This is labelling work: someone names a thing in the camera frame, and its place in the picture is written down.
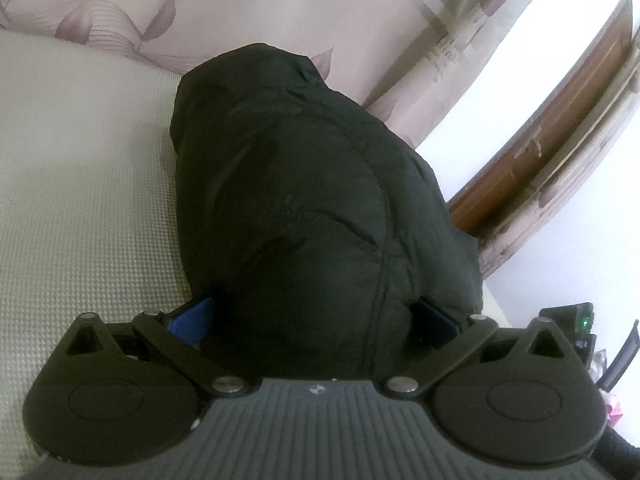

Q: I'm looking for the leaf patterned curtain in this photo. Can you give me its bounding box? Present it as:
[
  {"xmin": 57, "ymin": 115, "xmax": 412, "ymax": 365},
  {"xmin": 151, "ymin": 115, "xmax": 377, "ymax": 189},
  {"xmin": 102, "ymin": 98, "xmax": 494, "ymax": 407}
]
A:
[{"xmin": 1, "ymin": 0, "xmax": 533, "ymax": 146}]

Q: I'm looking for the brown wooden door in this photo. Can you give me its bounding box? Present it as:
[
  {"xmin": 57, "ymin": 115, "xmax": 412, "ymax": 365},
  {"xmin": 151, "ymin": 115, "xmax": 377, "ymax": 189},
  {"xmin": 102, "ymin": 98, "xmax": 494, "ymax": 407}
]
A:
[{"xmin": 448, "ymin": 0, "xmax": 632, "ymax": 237}]

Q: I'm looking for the beige woven mattress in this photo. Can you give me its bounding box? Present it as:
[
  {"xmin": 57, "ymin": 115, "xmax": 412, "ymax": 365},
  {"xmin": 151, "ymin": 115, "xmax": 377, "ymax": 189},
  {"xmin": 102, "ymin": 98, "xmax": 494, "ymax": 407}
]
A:
[{"xmin": 0, "ymin": 27, "xmax": 511, "ymax": 480}]

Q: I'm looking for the black jacket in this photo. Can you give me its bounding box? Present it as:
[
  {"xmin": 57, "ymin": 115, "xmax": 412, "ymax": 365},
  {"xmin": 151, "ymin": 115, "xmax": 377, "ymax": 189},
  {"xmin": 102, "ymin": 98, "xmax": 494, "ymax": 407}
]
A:
[{"xmin": 170, "ymin": 44, "xmax": 483, "ymax": 379}]

